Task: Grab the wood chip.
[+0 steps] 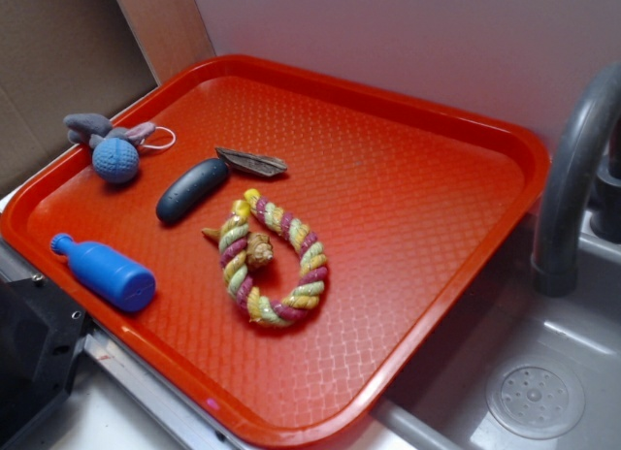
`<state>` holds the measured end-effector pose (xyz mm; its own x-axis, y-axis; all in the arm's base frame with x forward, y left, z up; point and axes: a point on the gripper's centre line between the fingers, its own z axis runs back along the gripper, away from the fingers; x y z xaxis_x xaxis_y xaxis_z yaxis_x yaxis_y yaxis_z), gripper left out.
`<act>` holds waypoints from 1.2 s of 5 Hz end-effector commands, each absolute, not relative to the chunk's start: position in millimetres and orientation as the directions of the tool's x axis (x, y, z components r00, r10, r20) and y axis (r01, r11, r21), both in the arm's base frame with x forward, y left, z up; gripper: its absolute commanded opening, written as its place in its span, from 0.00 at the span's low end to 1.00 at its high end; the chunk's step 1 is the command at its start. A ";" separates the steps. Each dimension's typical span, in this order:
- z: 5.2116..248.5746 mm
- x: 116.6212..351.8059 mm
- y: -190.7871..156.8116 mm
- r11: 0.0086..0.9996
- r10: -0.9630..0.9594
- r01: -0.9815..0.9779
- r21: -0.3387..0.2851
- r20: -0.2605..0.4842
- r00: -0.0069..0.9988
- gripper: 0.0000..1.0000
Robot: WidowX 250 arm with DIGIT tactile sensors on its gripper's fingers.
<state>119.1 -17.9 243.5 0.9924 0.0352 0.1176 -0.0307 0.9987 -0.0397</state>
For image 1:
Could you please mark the dark blue pickle toy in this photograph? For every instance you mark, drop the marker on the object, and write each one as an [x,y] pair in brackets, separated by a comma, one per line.
[190,188]

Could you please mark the grey toy sink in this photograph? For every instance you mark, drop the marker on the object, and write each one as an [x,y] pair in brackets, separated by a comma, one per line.
[509,368]

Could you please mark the multicolour rope ring toy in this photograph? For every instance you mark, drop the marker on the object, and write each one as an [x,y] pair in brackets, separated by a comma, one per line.
[313,265]

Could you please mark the blue ball plush toy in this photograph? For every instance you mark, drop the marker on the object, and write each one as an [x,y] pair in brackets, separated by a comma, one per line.
[115,156]

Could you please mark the grey toy faucet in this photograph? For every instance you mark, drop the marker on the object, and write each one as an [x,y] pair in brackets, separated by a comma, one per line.
[586,165]

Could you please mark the tan seashell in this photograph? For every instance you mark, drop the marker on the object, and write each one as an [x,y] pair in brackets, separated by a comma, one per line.
[240,248]

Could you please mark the blue toy bottle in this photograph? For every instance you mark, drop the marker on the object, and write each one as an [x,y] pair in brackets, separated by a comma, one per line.
[114,277]

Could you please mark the red plastic tray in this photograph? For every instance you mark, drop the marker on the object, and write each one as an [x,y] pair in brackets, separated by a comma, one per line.
[409,198]

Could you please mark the black device corner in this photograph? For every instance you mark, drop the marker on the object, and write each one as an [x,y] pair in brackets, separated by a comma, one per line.
[42,330]

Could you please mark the brown cardboard panel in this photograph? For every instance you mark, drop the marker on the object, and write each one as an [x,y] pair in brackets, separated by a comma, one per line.
[63,56]

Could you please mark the brown wood chip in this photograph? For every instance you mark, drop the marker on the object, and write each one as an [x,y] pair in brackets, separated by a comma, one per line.
[249,163]

